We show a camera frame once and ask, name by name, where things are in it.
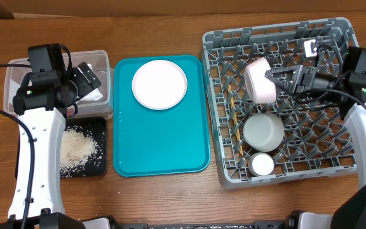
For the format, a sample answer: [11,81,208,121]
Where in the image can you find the white napkin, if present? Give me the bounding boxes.
[78,62,104,102]

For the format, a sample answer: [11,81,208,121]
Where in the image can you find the pink bowl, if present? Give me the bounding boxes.
[244,57,276,104]

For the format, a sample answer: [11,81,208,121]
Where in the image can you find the white rice pile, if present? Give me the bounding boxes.
[60,125,105,178]

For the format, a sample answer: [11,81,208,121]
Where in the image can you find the grey bowl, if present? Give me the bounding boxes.
[243,113,285,152]

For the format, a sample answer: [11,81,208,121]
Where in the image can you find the bamboo chopstick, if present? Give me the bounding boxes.
[230,95,244,156]
[228,84,243,156]

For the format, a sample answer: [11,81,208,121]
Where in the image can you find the white round plate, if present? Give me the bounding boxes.
[132,60,188,110]

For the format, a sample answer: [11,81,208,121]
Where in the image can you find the cream cup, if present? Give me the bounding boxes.
[248,153,275,176]

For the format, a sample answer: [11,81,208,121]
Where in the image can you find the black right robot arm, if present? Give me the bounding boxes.
[264,65,366,229]

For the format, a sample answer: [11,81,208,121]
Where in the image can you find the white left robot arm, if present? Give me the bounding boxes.
[0,64,112,228]

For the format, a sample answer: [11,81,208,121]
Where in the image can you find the grey dishwasher rack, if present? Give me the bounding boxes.
[201,18,360,189]

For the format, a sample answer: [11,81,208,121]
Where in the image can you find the clear plastic bin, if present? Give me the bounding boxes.
[3,50,114,119]

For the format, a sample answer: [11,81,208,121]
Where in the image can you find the black flat tray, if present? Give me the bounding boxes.
[15,116,108,179]

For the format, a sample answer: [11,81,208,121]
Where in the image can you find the teal serving tray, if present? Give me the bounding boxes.
[113,55,210,177]

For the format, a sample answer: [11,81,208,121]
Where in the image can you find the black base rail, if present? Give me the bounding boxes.
[114,217,298,229]

